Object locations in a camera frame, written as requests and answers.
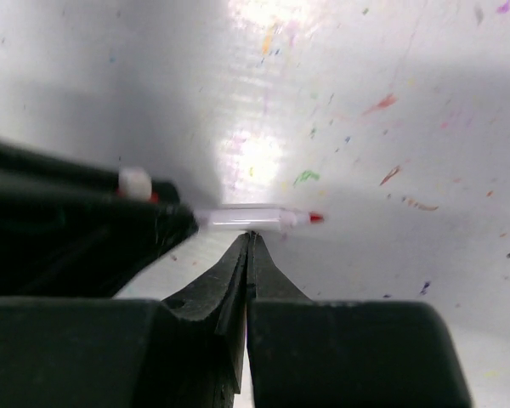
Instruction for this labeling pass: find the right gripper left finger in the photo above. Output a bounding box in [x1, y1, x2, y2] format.
[0, 235, 249, 407]

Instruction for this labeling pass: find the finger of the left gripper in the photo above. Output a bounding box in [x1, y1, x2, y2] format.
[0, 171, 198, 298]
[0, 133, 182, 205]

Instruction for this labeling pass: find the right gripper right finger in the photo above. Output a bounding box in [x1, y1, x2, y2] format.
[246, 234, 473, 407]

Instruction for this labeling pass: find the red pen cap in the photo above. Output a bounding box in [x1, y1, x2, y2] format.
[117, 167, 159, 202]

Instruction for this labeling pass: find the white marker red tip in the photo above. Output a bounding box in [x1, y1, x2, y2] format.
[194, 207, 325, 234]

